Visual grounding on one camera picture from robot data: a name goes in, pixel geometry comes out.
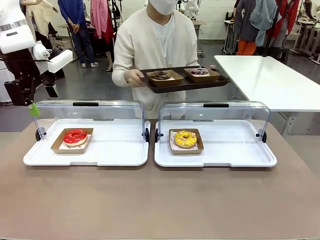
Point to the small white background table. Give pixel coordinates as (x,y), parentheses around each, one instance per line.
(230,37)

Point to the cardboard tray of chocolate donut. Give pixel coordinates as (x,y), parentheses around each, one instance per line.
(166,83)

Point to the white display tray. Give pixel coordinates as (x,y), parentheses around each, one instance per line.
(225,150)
(112,150)

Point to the cardboard tray of yellow donut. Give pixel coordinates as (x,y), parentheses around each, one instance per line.
(186,151)

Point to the white printed paper liner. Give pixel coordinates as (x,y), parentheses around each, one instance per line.
(172,143)
(172,78)
(75,148)

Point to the red hanging jacket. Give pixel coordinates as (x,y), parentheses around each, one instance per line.
(287,15)

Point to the black lid hinge knob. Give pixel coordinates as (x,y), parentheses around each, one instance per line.
(156,136)
(264,137)
(38,135)
(147,135)

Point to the figure grey top orange trousers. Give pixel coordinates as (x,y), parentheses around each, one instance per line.
(246,47)

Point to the person's right forearm cream sleeve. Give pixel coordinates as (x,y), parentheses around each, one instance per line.
(118,76)

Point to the pink hanging garment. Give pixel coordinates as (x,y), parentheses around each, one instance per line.
(98,15)

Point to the cardboard tray of red donut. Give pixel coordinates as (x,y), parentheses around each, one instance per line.
(60,148)

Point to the person's right hand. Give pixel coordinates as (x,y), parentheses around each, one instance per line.
(133,77)

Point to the clear plastic tray lid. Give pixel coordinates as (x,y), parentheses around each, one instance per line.
(112,112)
(237,115)

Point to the white side table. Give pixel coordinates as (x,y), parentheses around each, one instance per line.
(270,80)

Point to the yellow sprinkled donut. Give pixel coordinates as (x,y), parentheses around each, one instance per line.
(185,140)

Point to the red hanging garment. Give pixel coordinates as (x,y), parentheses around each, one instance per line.
(109,30)

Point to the white framed background desks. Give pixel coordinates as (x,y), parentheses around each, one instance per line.
(303,35)

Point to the grey metal background table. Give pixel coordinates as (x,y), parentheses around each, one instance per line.
(200,37)

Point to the light blue hanging garment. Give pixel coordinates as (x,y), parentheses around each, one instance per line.
(262,17)

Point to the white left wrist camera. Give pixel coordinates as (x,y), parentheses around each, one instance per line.
(60,61)

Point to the person in cream cardigan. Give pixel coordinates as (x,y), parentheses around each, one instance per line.
(142,45)

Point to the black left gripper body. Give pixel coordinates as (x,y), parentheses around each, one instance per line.
(20,65)

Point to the black serving tray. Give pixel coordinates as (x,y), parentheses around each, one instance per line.
(190,86)

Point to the purple glazed donut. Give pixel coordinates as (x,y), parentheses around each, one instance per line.
(199,72)

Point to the person's left forearm cream sleeve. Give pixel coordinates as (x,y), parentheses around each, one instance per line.
(194,61)

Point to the person in blue jacket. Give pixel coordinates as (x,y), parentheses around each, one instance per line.
(72,10)

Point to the left gripper finger with green tip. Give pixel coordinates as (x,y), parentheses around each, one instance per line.
(20,95)
(51,87)

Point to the white face mask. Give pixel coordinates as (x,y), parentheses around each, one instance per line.
(163,6)

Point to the person's left hand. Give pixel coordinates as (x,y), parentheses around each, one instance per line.
(213,67)

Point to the figure cream top black trousers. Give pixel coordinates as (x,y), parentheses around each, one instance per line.
(41,17)

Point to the chocolate sprinkled donut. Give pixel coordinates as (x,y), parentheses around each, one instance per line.
(160,75)

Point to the red glazed donut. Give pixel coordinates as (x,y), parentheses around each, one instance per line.
(75,137)

